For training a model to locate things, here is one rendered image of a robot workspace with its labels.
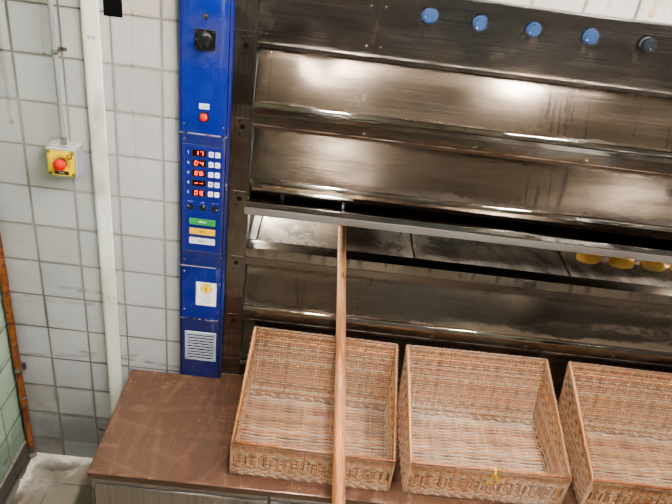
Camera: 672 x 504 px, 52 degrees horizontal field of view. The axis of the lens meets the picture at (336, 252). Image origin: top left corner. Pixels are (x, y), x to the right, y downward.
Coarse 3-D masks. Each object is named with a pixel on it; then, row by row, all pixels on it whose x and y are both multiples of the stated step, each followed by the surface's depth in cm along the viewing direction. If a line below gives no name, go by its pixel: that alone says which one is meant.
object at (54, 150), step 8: (48, 144) 219; (56, 144) 220; (72, 144) 221; (80, 144) 222; (48, 152) 218; (56, 152) 218; (64, 152) 218; (72, 152) 218; (80, 152) 222; (48, 160) 220; (64, 160) 219; (72, 160) 219; (80, 160) 223; (48, 168) 221; (72, 168) 221; (80, 168) 224; (64, 176) 223; (72, 176) 222
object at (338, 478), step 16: (336, 304) 217; (336, 320) 210; (336, 336) 203; (336, 352) 196; (336, 368) 190; (336, 384) 185; (336, 400) 179; (336, 416) 174; (336, 432) 170; (336, 448) 165; (336, 464) 161; (336, 480) 157; (336, 496) 153
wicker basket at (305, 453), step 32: (256, 352) 260; (288, 352) 260; (352, 352) 259; (384, 352) 260; (256, 384) 264; (320, 384) 264; (352, 384) 263; (384, 384) 263; (256, 416) 254; (288, 416) 256; (320, 416) 258; (352, 416) 260; (384, 416) 262; (256, 448) 225; (288, 448) 224; (320, 448) 245; (352, 448) 246; (384, 448) 248; (320, 480) 232; (352, 480) 231; (384, 480) 230
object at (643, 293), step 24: (336, 264) 245; (360, 264) 245; (384, 264) 245; (408, 264) 246; (432, 264) 247; (456, 264) 249; (528, 288) 248; (552, 288) 248; (576, 288) 248; (600, 288) 247; (624, 288) 249; (648, 288) 251
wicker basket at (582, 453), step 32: (576, 384) 264; (608, 384) 264; (640, 384) 263; (576, 416) 248; (608, 416) 268; (640, 416) 268; (576, 448) 245; (608, 448) 261; (640, 448) 263; (576, 480) 241; (608, 480) 229
